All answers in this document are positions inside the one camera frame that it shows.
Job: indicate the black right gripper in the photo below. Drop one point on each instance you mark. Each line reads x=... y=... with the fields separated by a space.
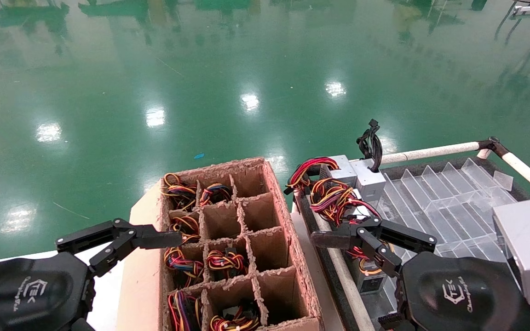
x=458 y=294

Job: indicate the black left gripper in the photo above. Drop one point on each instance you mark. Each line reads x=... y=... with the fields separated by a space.
x=25 y=294

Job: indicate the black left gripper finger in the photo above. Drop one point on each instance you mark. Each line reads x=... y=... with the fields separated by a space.
x=150 y=239

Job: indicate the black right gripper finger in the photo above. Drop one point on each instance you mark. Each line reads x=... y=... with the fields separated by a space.
x=334 y=240

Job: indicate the beige cardboard sheet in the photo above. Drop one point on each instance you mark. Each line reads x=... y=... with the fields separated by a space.
x=141 y=285

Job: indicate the brown cardboard divider box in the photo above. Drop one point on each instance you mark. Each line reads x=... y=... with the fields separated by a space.
x=269 y=257

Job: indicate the clear acrylic divider tray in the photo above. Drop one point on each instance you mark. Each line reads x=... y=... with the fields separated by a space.
x=444 y=207

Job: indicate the black pipe corner joint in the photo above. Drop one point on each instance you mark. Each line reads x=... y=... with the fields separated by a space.
x=492 y=146

